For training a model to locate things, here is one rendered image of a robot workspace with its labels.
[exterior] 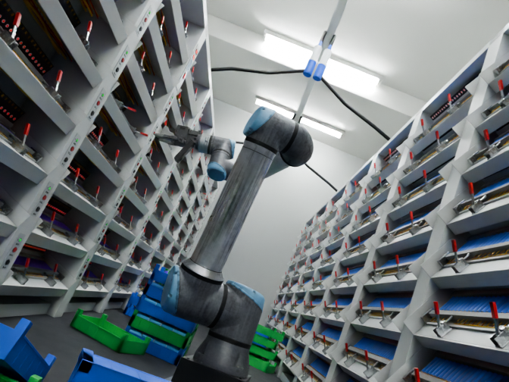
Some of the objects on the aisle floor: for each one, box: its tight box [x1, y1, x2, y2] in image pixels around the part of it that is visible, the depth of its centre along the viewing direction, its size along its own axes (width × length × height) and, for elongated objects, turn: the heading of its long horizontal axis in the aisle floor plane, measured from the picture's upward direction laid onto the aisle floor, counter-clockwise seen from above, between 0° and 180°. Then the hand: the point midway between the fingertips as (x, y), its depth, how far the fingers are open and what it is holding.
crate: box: [70, 308, 151, 355], centre depth 195 cm, size 30×20×8 cm
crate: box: [125, 325, 188, 366], centre depth 214 cm, size 30×20×8 cm
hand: (157, 137), depth 199 cm, fingers open, 3 cm apart
